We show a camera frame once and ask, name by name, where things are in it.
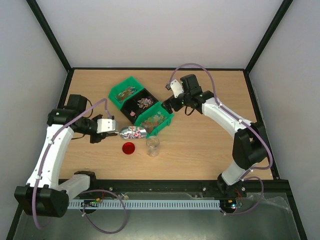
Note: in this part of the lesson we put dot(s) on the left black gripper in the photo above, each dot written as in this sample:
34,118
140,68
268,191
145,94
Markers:
94,139

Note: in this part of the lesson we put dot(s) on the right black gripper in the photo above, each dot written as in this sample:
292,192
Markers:
171,102

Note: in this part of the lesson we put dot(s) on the metal candy scoop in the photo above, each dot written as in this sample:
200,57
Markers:
133,132

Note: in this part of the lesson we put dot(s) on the green bin star candies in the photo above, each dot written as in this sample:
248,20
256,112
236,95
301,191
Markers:
154,119

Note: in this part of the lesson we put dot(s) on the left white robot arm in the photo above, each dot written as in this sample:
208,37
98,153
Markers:
43,195

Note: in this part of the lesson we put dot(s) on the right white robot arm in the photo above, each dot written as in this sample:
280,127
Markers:
250,142

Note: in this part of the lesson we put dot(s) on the green bin wrapped candies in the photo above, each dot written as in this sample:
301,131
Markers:
124,90

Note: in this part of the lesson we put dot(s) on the black bin lollipops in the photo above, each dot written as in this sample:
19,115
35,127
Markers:
137,104

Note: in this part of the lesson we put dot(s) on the red jar lid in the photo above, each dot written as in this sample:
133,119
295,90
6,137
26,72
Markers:
128,148

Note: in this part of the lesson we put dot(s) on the clear glass jar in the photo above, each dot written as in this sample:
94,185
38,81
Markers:
152,146

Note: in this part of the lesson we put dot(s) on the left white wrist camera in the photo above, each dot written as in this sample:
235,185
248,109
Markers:
106,125

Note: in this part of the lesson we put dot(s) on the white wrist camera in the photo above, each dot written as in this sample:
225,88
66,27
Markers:
106,125
176,87

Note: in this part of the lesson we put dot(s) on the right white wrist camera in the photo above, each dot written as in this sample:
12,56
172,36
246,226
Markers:
176,87

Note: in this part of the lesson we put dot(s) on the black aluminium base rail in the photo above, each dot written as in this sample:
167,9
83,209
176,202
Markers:
208,188

